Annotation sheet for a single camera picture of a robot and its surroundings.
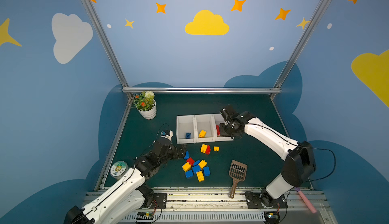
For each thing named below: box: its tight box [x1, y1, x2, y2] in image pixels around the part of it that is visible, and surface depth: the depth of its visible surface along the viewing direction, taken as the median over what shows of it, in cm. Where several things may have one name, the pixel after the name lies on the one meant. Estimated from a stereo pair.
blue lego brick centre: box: [191, 164, 202, 174], surface depth 85 cm
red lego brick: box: [186, 157, 196, 166], surface depth 88 cm
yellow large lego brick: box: [200, 143, 208, 154], surface depth 92 cm
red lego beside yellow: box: [205, 144, 212, 155], surface depth 92 cm
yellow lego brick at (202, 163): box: [198, 159, 208, 170], surface depth 87 cm
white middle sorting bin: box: [193, 114, 216, 143], surface depth 101 cm
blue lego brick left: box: [184, 169, 194, 178], surface depth 84 cm
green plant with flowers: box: [131, 91, 155, 112], surface depth 98 cm
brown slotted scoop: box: [228, 159, 248, 199], surface depth 85 cm
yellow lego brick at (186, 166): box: [181, 162, 192, 172], surface depth 85 cm
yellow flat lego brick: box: [196, 170, 206, 182], surface depth 83 cm
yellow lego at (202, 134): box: [199, 129, 207, 138], surface depth 99 cm
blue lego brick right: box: [203, 166, 211, 177], surface depth 84 cm
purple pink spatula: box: [294, 187, 318, 214], surface depth 75 cm
